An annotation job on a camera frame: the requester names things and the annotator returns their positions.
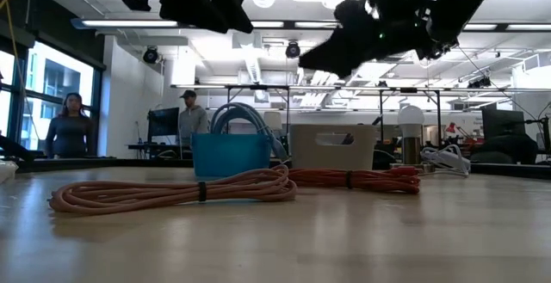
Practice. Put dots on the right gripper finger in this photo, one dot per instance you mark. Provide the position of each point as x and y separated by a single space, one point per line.
357 61
340 46

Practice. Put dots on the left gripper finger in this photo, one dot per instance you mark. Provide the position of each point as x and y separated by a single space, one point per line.
237 3
193 14

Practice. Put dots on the black ceiling spotlight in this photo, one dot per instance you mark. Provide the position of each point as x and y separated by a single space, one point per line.
150 55
292 50

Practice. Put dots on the long ceiling light strip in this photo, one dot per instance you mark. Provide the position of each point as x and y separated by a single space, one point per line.
129 23

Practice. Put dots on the lamp with white globe bulb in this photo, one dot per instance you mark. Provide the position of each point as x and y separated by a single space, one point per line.
411 121

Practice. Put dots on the white plastic bin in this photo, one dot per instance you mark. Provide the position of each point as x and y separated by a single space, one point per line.
310 154

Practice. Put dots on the person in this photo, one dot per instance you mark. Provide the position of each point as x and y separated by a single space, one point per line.
193 124
69 137

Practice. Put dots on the black computer monitor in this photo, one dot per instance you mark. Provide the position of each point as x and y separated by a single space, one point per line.
501 124
163 124

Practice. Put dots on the teal plastic bin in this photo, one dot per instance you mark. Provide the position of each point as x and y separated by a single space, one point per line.
230 156

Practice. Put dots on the black metal rack frame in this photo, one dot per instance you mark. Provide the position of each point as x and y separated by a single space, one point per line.
344 88

